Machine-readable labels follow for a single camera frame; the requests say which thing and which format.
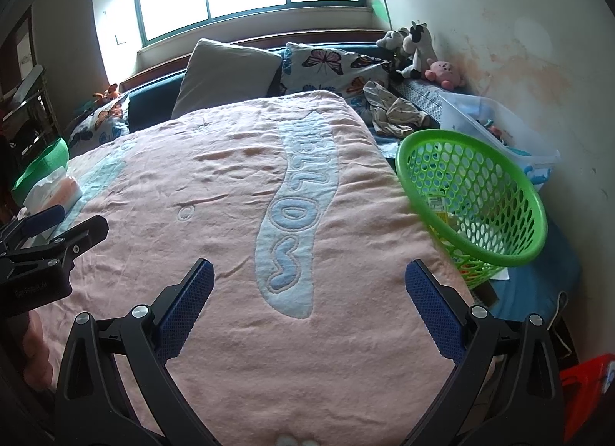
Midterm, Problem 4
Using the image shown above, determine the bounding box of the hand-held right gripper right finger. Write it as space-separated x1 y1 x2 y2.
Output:
404 260 565 446

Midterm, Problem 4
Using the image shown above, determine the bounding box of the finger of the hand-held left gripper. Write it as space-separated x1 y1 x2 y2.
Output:
0 205 66 241
0 214 109 266

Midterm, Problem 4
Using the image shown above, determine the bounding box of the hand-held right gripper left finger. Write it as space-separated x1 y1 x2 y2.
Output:
54 258 215 446

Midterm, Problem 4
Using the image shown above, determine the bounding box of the green plastic basket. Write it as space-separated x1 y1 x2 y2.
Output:
395 129 549 290

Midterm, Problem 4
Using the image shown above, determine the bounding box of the person's left hand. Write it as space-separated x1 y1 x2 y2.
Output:
22 312 52 386

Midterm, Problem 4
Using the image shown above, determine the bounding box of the pink tissue pack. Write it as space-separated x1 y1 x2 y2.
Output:
22 174 83 213

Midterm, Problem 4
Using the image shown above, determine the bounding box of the green plastic basin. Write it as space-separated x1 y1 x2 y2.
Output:
12 138 70 197

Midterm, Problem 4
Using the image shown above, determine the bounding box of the pink printed blanket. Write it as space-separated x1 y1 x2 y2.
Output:
22 90 486 446

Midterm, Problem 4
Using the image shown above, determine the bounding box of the metal rack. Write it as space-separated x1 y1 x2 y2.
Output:
0 64 61 149

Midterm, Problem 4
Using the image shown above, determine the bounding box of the small butterfly print pillow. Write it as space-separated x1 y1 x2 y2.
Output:
67 92 130 158

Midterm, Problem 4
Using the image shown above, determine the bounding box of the orange plush toy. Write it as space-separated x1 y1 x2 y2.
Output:
93 83 119 105

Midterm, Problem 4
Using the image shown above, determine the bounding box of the red plastic stool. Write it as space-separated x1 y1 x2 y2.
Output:
560 354 615 444

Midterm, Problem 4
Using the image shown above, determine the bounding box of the beige crumpled garment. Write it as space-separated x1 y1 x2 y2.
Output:
362 81 440 139

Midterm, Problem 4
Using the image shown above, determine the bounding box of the clear storage bin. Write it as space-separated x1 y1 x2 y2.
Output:
437 92 560 187

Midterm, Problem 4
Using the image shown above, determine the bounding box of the grey pillow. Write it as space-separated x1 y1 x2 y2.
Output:
170 38 283 120

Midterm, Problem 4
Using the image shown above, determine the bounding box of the grey patterned bedding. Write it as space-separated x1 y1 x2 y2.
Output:
399 78 462 115

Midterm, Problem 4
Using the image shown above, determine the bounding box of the pink plush toy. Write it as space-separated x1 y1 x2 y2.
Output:
424 60 464 90

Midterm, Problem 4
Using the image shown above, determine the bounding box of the wooden headboard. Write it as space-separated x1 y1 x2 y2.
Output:
118 28 390 91

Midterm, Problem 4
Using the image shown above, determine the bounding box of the cow plush toy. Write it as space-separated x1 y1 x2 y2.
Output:
396 20 438 80

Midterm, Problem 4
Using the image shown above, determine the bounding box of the large butterfly print pillow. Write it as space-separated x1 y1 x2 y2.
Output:
279 42 392 96

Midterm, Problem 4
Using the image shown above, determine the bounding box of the grey plush toy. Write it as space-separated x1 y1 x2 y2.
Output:
376 29 409 50

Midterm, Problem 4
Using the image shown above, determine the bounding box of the dark framed wall picture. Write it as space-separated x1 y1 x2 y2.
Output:
0 6 37 96

